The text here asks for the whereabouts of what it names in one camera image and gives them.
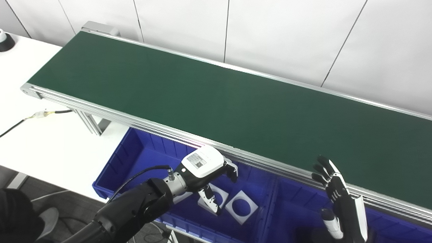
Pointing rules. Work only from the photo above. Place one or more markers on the person head black hair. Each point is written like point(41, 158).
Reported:
point(11, 222)

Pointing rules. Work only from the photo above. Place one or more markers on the green conveyor belt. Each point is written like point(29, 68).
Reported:
point(237, 106)

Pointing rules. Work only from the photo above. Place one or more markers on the blue bin with black parts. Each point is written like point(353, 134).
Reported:
point(294, 205)

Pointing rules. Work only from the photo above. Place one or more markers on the black and white cylinder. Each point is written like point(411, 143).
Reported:
point(1, 44)

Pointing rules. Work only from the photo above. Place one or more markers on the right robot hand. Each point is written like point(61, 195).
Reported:
point(345, 217)

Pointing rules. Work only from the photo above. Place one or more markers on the white power strip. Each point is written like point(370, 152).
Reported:
point(172, 241)

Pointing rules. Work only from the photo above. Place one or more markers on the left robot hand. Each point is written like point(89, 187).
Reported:
point(203, 161)

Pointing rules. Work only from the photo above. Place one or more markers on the grey rounded object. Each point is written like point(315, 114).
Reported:
point(48, 221)

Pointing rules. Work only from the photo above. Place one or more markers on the grey conveyor motor housing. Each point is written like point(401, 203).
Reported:
point(101, 28)

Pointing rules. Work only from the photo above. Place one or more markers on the aluminium conveyor leg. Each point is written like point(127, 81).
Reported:
point(90, 122)

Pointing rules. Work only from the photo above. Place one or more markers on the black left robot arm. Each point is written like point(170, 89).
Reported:
point(133, 210)

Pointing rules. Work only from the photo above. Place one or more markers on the blue bin with white parts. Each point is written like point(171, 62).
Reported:
point(138, 160)

